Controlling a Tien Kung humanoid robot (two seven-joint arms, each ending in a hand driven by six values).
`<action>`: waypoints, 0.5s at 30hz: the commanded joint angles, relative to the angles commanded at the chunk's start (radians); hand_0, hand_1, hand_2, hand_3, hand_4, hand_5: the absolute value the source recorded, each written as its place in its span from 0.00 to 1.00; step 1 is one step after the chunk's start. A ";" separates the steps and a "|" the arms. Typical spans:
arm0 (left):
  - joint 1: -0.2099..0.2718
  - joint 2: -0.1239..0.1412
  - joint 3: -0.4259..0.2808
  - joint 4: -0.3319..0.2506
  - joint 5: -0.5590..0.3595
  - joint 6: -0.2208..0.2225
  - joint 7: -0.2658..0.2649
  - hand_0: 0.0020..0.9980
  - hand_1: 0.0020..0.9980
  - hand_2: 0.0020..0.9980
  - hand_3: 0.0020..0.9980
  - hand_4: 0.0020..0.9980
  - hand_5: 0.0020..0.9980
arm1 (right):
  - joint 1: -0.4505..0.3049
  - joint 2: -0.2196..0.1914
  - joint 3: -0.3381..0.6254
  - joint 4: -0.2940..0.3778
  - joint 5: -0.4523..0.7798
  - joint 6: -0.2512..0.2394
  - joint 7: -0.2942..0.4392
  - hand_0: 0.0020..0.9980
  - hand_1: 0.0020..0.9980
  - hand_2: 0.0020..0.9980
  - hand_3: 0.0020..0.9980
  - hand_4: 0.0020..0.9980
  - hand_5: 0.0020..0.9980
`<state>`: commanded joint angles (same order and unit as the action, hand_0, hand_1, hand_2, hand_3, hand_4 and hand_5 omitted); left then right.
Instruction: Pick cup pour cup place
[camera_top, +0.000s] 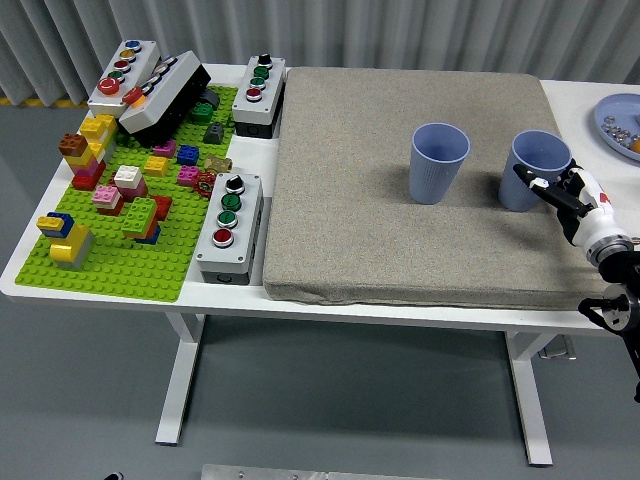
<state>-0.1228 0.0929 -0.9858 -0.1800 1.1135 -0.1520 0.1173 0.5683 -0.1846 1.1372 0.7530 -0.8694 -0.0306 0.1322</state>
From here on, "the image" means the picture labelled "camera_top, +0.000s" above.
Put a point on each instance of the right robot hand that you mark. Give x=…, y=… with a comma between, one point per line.
x=590, y=215

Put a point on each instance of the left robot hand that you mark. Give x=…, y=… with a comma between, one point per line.
x=115, y=475

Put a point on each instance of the blue ribbed plastic cup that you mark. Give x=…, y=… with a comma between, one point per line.
x=515, y=197
x=430, y=185

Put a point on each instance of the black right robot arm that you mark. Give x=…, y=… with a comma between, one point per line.
x=617, y=280

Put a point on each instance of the blue plate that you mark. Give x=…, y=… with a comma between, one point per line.
x=620, y=107

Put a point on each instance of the white table leg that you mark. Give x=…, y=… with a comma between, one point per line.
x=530, y=400
x=180, y=380

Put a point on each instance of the grey metal plate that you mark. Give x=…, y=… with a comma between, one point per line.
x=300, y=474

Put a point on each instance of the green studded baseplate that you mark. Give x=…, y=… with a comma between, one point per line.
x=125, y=270

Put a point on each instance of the blue yellow grey brick stack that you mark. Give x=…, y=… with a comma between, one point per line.
x=67, y=245

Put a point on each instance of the grey-brown cushion mat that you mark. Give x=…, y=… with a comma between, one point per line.
x=350, y=200

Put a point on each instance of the large four-button control box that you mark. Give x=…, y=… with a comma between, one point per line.
x=227, y=250

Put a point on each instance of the green and orange brick stack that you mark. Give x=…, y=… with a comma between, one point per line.
x=139, y=215

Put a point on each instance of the pink white red brick stack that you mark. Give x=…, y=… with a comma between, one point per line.
x=107, y=199

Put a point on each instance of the white and pink brick stack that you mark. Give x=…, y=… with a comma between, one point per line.
x=129, y=180

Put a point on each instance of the grey pleated curtain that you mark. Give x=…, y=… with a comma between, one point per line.
x=350, y=30

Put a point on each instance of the magenta brick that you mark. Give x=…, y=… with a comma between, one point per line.
x=188, y=175
x=165, y=149

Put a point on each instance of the brown yellow pink red stack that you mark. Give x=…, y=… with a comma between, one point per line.
x=82, y=162

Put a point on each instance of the brass valve red handwheel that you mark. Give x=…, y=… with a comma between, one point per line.
x=216, y=164

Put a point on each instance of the yellow and white brick stack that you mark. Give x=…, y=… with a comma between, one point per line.
x=97, y=127

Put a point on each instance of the small four-button control box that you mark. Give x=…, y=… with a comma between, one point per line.
x=260, y=97

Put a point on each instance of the grey sloped brick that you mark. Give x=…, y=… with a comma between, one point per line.
x=214, y=134

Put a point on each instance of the dark green brick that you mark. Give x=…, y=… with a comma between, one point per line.
x=202, y=113

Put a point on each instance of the yellow black floor tape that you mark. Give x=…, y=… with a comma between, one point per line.
x=50, y=102

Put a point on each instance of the white control box black base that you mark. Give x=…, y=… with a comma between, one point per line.
x=165, y=92

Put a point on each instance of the dark grey arch brick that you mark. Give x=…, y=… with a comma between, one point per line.
x=212, y=98

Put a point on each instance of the white five-button control box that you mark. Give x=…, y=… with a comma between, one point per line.
x=127, y=62

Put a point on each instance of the grey metal bracket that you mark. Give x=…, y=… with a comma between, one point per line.
x=557, y=350

